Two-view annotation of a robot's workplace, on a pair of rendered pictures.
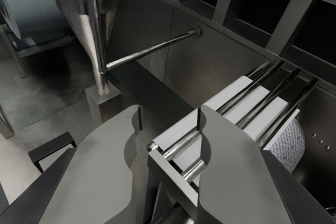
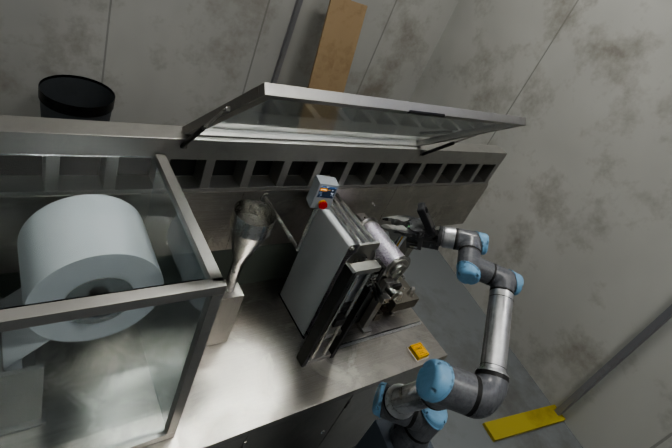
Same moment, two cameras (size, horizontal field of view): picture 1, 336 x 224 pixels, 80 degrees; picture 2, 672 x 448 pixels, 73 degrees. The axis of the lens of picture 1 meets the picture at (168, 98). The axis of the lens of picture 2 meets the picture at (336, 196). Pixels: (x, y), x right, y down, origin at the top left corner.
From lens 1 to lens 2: 1.58 m
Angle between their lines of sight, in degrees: 65
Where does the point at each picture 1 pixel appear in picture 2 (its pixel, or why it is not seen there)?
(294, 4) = (318, 165)
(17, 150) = (197, 423)
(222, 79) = (285, 212)
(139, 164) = (255, 322)
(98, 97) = (235, 293)
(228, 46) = (288, 194)
